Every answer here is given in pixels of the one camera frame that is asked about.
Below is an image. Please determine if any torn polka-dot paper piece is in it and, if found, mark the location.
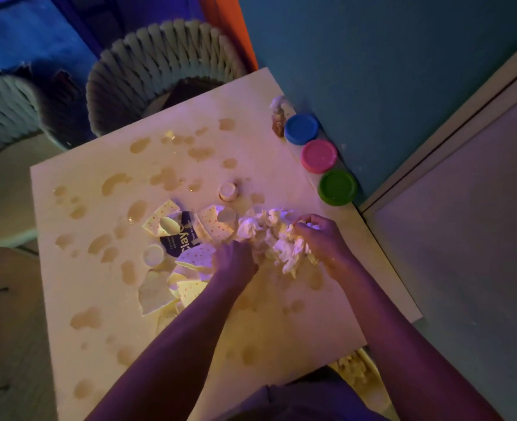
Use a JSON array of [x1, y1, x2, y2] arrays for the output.
[[196, 204, 237, 242], [174, 244, 218, 272], [142, 199, 182, 237], [168, 272, 211, 308]]

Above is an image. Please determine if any white oval clay piece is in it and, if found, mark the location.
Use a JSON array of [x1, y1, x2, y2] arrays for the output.
[[159, 216, 182, 237]]

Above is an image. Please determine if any orange curtain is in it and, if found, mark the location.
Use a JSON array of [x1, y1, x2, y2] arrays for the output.
[[196, 0, 259, 73]]

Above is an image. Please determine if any person's left hand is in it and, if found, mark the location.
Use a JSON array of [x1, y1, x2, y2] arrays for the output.
[[211, 240, 259, 291]]

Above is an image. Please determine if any plain white paper sheet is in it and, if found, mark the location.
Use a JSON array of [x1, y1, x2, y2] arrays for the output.
[[137, 269, 178, 316]]

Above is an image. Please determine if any small white round cup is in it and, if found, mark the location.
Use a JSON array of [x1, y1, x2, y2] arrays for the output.
[[218, 182, 241, 202], [143, 244, 166, 268]]

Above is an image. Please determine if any dark printed clay wrapper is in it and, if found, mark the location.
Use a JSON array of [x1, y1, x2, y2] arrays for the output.
[[159, 210, 203, 258]]

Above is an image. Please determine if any woven rope chair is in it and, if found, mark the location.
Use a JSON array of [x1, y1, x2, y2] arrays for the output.
[[85, 19, 248, 139], [0, 74, 67, 249]]

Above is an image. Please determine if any blue-lidded clay jar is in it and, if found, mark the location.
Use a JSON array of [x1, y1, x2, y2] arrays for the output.
[[283, 113, 321, 146]]

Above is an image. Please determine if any pink-lidded clay jar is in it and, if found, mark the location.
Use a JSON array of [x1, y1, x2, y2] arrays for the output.
[[300, 139, 339, 175]]

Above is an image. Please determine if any person's right forearm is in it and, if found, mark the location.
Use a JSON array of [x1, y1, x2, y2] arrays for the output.
[[335, 258, 503, 421]]

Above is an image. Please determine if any small brown bottle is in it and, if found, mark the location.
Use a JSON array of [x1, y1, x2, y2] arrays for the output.
[[270, 95, 291, 138]]

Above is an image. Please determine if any white clay lump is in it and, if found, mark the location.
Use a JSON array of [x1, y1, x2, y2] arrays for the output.
[[236, 208, 320, 277]]

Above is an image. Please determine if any person's left forearm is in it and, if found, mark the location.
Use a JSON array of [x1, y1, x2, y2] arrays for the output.
[[85, 276, 252, 421]]

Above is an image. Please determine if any person's right hand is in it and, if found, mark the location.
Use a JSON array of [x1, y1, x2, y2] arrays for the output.
[[291, 214, 352, 277]]

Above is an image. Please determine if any person's dark clothing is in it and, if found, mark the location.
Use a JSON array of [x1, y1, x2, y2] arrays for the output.
[[214, 366, 391, 421]]

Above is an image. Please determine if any green-lidded clay jar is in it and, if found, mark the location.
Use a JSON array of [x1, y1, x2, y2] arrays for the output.
[[317, 169, 359, 207]]

